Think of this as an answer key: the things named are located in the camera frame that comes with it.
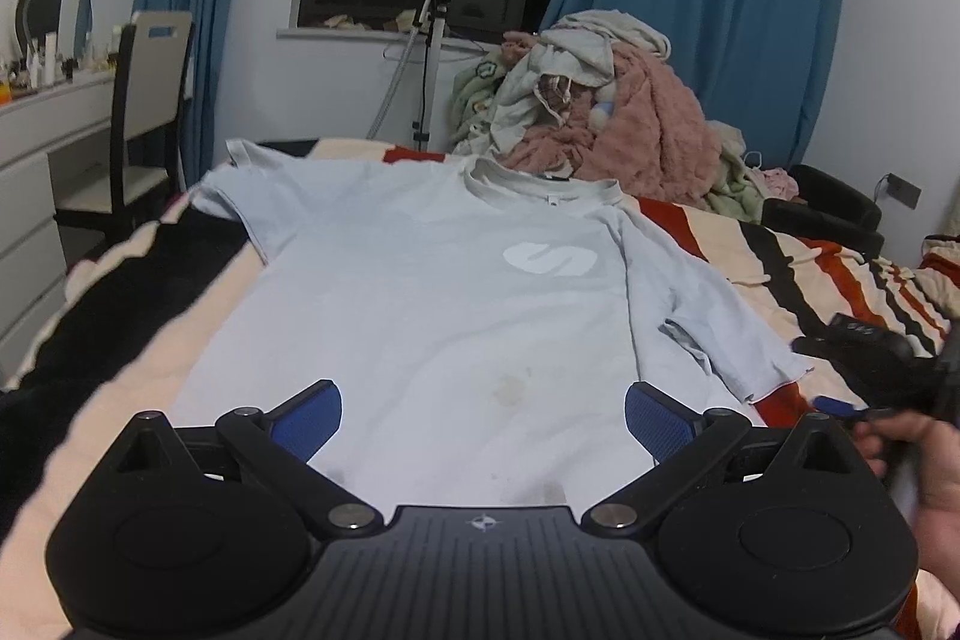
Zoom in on black armchair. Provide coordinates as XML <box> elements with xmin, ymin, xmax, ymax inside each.
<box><xmin>761</xmin><ymin>164</ymin><xmax>884</xmax><ymax>259</ymax></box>

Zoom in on pale green patch blanket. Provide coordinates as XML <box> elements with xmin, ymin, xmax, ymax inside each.
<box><xmin>450</xmin><ymin>56</ymin><xmax>526</xmax><ymax>155</ymax></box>

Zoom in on white dressing table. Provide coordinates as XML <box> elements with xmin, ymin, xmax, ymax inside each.
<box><xmin>0</xmin><ymin>74</ymin><xmax>121</xmax><ymax>378</ymax></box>

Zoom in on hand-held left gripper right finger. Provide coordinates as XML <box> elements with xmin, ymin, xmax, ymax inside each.
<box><xmin>581</xmin><ymin>380</ymin><xmax>875</xmax><ymax>540</ymax></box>

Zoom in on striped fleece blanket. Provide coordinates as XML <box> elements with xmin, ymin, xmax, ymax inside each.
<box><xmin>0</xmin><ymin>136</ymin><xmax>960</xmax><ymax>640</ymax></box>

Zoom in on grey flexible hose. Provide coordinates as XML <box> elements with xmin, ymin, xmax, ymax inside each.
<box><xmin>366</xmin><ymin>29</ymin><xmax>425</xmax><ymax>140</ymax></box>

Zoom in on beige plush toys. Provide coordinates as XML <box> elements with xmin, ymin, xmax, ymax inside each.
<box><xmin>319</xmin><ymin>14</ymin><xmax>417</xmax><ymax>32</ymax></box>

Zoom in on silver tripod stand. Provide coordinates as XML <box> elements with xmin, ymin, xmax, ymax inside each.
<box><xmin>411</xmin><ymin>0</ymin><xmax>455</xmax><ymax>154</ymax></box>

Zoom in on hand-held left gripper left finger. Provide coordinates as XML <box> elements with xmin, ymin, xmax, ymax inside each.
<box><xmin>105</xmin><ymin>379</ymin><xmax>385</xmax><ymax>540</ymax></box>

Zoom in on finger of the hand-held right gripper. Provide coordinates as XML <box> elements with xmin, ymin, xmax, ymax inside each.
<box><xmin>812</xmin><ymin>394</ymin><xmax>901</xmax><ymax>423</ymax></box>

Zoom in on pale green fleece garment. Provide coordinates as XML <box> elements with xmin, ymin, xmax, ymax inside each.
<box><xmin>701</xmin><ymin>121</ymin><xmax>770</xmax><ymax>225</ymax></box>

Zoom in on pink fleece garment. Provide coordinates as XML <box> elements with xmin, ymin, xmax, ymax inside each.
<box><xmin>499</xmin><ymin>32</ymin><xmax>725</xmax><ymax>208</ymax></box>

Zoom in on small pink garment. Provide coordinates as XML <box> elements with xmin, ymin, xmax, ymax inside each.
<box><xmin>750</xmin><ymin>166</ymin><xmax>797</xmax><ymax>202</ymax></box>

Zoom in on grey hoodie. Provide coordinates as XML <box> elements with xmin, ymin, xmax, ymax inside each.
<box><xmin>491</xmin><ymin>8</ymin><xmax>671</xmax><ymax>157</ymax></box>

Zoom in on white T-shirt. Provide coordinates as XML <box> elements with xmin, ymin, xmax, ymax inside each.
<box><xmin>169</xmin><ymin>139</ymin><xmax>815</xmax><ymax>510</ymax></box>

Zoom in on person's right hand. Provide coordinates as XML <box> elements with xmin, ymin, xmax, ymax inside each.
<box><xmin>853</xmin><ymin>413</ymin><xmax>960</xmax><ymax>536</ymax></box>

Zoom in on wall outlet with plug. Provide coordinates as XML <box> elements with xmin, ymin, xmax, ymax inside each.
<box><xmin>876</xmin><ymin>173</ymin><xmax>923</xmax><ymax>210</ymax></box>

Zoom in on person's right forearm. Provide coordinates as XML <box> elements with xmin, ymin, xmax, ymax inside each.
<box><xmin>916</xmin><ymin>527</ymin><xmax>960</xmax><ymax>600</ymax></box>

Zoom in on row of cosmetic bottles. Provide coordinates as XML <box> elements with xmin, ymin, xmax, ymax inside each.
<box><xmin>0</xmin><ymin>29</ymin><xmax>125</xmax><ymax>90</ymax></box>

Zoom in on white backed chair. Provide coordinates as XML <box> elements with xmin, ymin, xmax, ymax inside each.
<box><xmin>54</xmin><ymin>10</ymin><xmax>197</xmax><ymax>236</ymax></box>

